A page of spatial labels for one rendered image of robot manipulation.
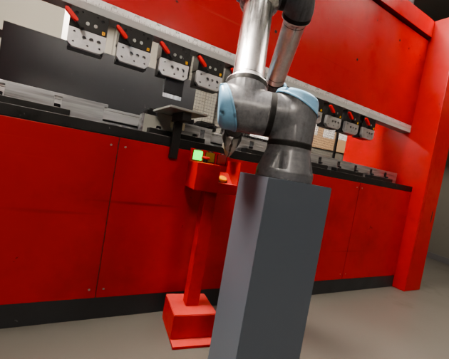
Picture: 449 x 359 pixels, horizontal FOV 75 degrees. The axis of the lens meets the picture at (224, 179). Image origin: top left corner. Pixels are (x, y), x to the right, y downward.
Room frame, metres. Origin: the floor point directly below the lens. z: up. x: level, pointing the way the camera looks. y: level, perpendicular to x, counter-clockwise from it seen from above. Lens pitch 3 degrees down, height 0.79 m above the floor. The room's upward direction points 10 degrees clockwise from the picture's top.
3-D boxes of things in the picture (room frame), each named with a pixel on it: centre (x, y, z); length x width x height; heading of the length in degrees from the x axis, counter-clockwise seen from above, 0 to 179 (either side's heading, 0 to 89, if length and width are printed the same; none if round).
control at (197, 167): (1.35, 0.06, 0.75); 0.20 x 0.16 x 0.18; 112
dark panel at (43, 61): (1.86, 0.80, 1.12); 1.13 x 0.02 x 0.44; 120
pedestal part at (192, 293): (1.35, 0.06, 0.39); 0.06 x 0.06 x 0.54; 22
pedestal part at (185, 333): (1.32, 0.05, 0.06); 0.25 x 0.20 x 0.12; 22
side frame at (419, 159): (2.84, -1.53, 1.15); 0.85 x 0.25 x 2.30; 30
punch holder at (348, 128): (2.23, -0.84, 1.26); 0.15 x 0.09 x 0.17; 120
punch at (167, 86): (1.54, 0.34, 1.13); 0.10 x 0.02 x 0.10; 120
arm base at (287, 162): (0.79, -0.15, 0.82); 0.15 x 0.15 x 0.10
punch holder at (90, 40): (1.32, 0.71, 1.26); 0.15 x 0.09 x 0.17; 120
